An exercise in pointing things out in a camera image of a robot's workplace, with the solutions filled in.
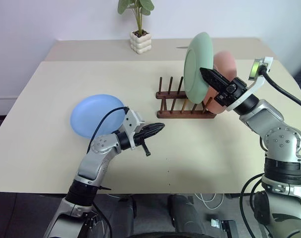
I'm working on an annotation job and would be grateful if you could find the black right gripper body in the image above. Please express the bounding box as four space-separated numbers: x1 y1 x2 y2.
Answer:
214 77 249 108

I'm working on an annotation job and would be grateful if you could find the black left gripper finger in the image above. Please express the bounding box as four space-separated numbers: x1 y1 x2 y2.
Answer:
140 122 166 132
136 128 164 140

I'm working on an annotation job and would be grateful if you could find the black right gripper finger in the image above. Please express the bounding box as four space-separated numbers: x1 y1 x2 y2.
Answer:
199 67 232 94

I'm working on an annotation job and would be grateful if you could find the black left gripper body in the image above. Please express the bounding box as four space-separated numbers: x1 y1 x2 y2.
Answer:
133 131 151 157

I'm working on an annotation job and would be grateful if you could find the green plate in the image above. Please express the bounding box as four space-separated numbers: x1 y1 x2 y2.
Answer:
184 31 214 104

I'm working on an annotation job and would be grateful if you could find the wooden dish rack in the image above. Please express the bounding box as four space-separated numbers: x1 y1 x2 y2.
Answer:
155 76 217 120

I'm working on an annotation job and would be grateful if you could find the pink plate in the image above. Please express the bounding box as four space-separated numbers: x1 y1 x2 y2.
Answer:
203 51 238 115

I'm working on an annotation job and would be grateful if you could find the blue plate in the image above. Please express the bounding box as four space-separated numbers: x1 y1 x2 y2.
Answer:
70 93 125 140

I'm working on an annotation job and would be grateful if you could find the white bubbly plant pot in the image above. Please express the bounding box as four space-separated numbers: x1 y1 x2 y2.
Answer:
129 29 152 55

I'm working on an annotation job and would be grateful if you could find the large dark rounded shape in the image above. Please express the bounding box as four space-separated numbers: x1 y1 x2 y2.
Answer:
167 194 206 238

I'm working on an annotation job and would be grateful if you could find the green leafy plant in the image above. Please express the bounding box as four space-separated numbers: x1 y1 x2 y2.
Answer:
117 0 155 36

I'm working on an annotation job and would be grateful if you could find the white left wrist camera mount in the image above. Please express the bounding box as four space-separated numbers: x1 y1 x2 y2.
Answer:
121 109 148 151

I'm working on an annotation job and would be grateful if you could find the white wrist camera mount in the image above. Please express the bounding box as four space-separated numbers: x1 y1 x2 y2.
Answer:
224 56 274 112
121 109 148 151

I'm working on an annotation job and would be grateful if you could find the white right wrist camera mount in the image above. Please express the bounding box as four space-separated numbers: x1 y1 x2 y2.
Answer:
224 56 274 112

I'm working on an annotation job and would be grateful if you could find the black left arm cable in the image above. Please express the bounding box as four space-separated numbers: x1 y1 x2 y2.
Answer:
87 106 130 152

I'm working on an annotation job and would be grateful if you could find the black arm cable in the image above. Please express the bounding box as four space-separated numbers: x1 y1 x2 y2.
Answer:
87 106 130 152
258 64 301 111

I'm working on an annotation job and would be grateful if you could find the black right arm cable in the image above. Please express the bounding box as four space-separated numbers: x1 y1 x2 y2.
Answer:
258 64 301 111

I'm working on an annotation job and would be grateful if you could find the thin white cable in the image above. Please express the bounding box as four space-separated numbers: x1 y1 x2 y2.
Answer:
194 192 226 210

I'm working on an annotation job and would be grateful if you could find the thin black cable loop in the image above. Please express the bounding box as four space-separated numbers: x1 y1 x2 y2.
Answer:
240 173 265 238

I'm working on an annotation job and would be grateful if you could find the grey metal bracket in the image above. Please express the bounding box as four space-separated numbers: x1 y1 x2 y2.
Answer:
210 218 237 234

